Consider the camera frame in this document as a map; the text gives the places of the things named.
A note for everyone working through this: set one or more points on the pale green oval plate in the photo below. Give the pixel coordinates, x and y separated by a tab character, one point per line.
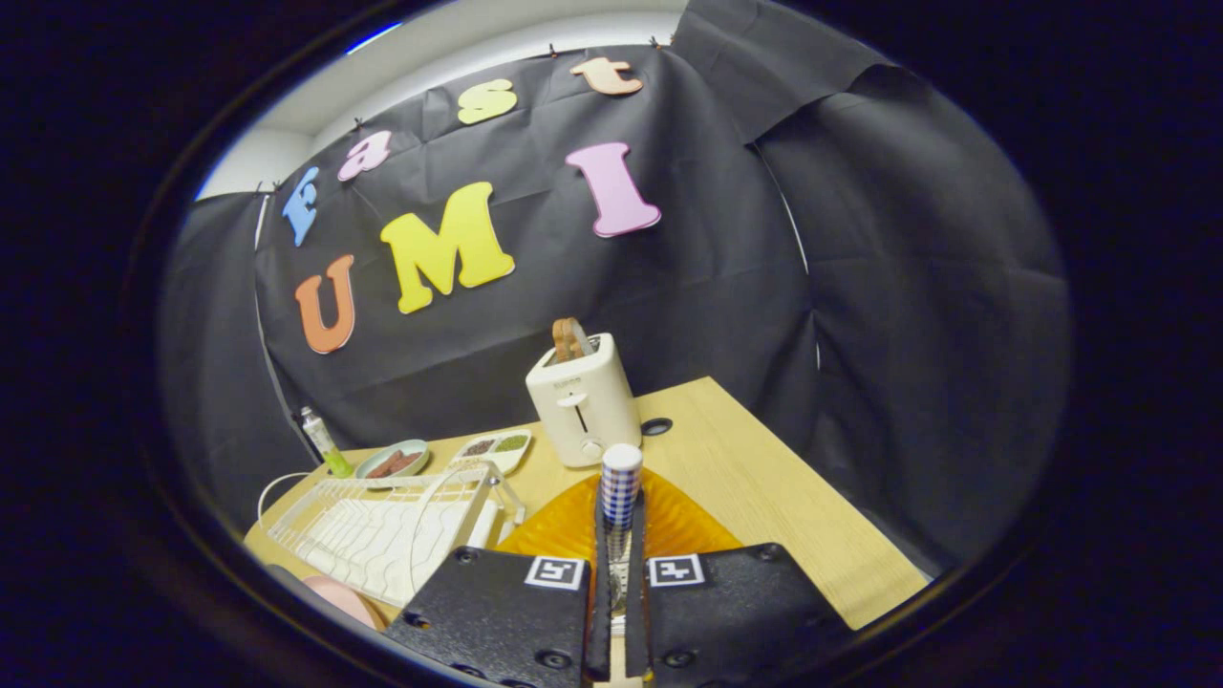
416	451

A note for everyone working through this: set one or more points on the pile of dark red beans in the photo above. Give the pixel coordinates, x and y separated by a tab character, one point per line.
479	446

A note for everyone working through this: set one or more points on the pile of green beans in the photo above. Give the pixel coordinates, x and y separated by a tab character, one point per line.
511	443

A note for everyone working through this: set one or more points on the clear bottle with green base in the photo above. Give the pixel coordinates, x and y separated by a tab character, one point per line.
320	440

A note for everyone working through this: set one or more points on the pink plate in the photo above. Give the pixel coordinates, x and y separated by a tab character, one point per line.
339	597

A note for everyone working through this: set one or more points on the white toaster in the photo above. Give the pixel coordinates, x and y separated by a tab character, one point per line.
588	406

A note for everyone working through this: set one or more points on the brown sausage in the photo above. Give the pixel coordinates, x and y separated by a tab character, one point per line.
382	466
406	461

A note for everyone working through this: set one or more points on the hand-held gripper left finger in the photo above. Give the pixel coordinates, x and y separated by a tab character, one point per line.
497	612

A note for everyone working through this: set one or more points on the white divided tray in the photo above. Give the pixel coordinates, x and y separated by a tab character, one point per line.
511	459

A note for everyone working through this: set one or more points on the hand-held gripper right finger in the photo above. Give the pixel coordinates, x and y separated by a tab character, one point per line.
736	612

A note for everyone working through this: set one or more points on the bread slice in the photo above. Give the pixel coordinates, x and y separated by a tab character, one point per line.
562	339
584	336

